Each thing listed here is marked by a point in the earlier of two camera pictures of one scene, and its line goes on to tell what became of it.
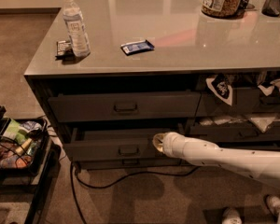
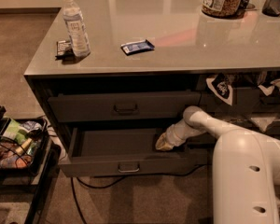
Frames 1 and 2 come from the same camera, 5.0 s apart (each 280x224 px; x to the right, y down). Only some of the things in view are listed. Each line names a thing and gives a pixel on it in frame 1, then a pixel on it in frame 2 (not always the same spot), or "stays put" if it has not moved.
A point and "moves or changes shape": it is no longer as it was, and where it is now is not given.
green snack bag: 12,132 stays put
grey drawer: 113,145 moves or changes shape
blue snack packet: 135,48 stays put
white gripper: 170,145 to 175,135
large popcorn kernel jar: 222,1 stays put
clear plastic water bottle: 75,26 stays put
